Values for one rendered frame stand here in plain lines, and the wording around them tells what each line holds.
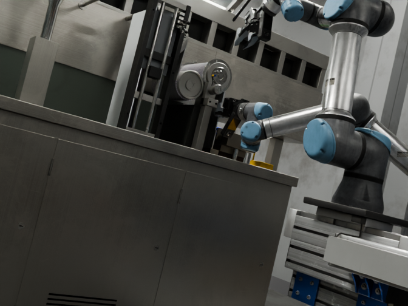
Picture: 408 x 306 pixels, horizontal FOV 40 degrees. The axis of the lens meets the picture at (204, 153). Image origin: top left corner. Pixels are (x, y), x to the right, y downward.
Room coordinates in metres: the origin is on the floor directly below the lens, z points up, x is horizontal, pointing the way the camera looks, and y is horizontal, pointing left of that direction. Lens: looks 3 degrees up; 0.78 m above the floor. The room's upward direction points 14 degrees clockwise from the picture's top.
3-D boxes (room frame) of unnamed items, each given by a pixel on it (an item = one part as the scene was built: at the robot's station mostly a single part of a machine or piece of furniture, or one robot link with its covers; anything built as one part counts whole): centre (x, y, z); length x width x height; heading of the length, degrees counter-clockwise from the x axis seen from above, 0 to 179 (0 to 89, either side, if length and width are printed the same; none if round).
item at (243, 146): (2.18, -0.17, 1.01); 0.11 x 0.08 x 0.11; 172
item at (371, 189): (1.65, -0.48, 0.87); 0.15 x 0.15 x 0.10
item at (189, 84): (2.43, 0.19, 1.18); 0.26 x 0.12 x 0.12; 31
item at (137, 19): (2.35, 0.39, 1.17); 0.34 x 0.05 x 0.54; 31
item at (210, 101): (2.33, 0.03, 1.05); 0.06 x 0.05 x 0.31; 31
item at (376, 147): (1.65, -0.47, 0.98); 0.13 x 0.12 x 0.14; 113
